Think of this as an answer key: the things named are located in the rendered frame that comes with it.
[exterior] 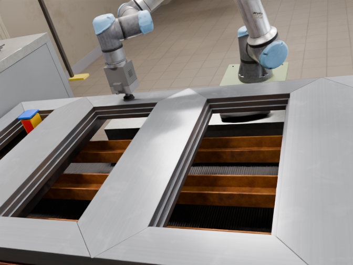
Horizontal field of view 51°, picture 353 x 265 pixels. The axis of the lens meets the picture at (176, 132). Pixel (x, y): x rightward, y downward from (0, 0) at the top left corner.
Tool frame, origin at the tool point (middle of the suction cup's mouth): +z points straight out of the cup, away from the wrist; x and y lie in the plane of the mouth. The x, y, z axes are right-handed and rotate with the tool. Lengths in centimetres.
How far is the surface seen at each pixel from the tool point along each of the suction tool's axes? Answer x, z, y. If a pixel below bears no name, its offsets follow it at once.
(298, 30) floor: 309, 84, 15
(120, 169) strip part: -39.4, -0.9, 19.7
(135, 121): 13.1, 17.6, -10.3
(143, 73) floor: 216, 85, -134
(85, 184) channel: -28.4, 17.6, -8.3
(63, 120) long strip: -15.7, -0.8, -19.6
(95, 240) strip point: -63, -1, 27
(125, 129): 7.8, 18.0, -12.8
